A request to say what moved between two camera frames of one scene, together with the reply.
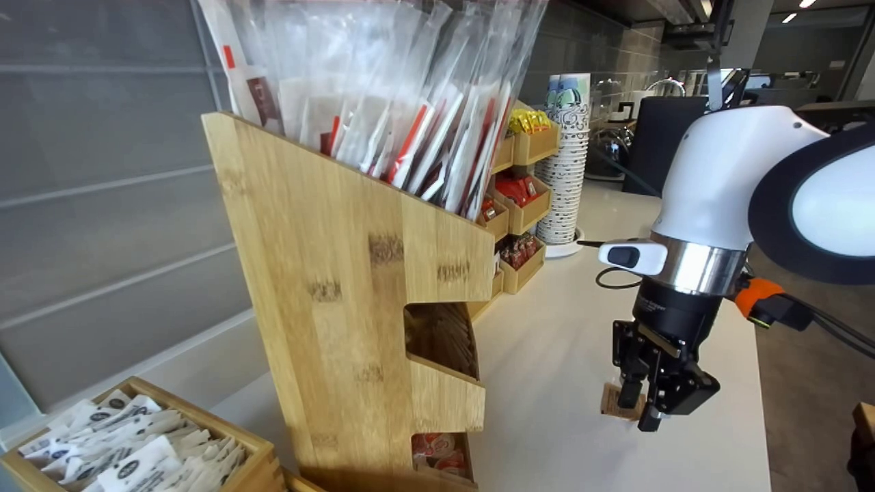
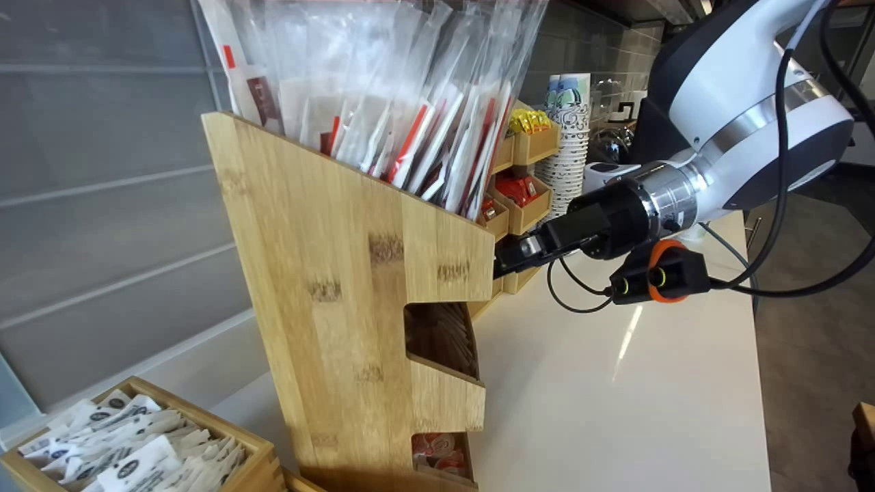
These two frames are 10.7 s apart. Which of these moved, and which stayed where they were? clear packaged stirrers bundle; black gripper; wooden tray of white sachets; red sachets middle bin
Moved: black gripper
Stayed: clear packaged stirrers bundle; red sachets middle bin; wooden tray of white sachets
